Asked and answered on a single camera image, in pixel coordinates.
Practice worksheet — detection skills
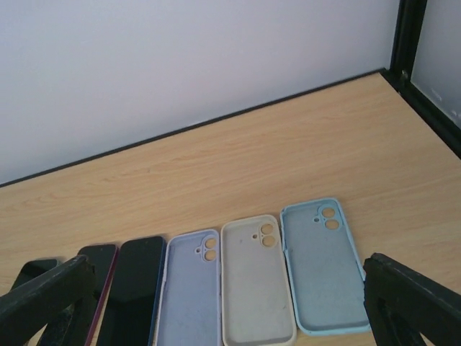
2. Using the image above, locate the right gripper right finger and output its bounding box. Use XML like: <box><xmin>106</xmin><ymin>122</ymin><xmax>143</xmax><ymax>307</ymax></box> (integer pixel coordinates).
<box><xmin>364</xmin><ymin>253</ymin><xmax>460</xmax><ymax>345</ymax></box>

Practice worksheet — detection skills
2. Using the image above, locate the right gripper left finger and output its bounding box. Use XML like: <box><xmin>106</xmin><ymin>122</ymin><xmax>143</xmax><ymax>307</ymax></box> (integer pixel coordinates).
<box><xmin>1</xmin><ymin>254</ymin><xmax>96</xmax><ymax>345</ymax></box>

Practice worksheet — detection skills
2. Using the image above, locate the black phone white edge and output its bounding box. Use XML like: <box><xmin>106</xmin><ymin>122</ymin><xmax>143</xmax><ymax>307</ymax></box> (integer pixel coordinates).
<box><xmin>78</xmin><ymin>244</ymin><xmax>119</xmax><ymax>345</ymax></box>

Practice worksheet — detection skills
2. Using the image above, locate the dark blue phone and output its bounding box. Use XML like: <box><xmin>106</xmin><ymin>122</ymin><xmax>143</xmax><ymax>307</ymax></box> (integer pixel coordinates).
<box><xmin>97</xmin><ymin>236</ymin><xmax>166</xmax><ymax>345</ymax></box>

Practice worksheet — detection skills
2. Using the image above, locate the light blue phone case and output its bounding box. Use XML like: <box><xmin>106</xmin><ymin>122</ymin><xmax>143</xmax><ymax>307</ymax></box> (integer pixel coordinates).
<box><xmin>280</xmin><ymin>198</ymin><xmax>370</xmax><ymax>336</ymax></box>

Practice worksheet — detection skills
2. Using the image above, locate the lilac phone case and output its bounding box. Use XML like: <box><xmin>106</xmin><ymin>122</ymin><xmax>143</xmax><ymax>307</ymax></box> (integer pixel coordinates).
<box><xmin>154</xmin><ymin>229</ymin><xmax>222</xmax><ymax>345</ymax></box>

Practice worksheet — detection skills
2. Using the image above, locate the beige phone case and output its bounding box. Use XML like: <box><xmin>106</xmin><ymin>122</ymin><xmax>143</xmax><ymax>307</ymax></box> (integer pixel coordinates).
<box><xmin>220</xmin><ymin>215</ymin><xmax>297</xmax><ymax>345</ymax></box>

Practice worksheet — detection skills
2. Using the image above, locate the black aluminium frame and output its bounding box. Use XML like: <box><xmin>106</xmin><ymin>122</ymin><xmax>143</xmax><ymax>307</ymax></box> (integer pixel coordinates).
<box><xmin>0</xmin><ymin>0</ymin><xmax>461</xmax><ymax>188</ymax></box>

